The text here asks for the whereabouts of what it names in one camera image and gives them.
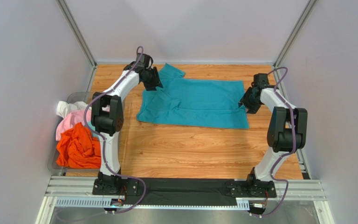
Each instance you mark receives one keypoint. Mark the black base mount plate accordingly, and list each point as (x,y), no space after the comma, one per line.
(186,192)

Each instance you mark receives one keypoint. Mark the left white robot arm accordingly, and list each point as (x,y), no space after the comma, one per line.
(107,117)

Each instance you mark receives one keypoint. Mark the white t shirt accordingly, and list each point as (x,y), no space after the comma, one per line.
(63,108)

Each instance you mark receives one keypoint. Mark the pink t shirt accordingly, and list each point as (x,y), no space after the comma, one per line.
(70,121)

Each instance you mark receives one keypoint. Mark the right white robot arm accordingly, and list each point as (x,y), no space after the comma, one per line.
(286,132)

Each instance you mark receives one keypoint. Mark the orange t shirt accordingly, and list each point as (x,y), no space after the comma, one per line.
(78,149)

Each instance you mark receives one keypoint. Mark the teal t shirt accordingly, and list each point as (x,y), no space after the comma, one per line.
(194,102)

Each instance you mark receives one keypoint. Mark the aluminium front frame rail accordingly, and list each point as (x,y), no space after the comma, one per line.
(77,191)

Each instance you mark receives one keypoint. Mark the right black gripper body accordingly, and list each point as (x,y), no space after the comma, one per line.
(248,101)

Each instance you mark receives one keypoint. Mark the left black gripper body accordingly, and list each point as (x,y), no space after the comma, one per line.
(152,79)

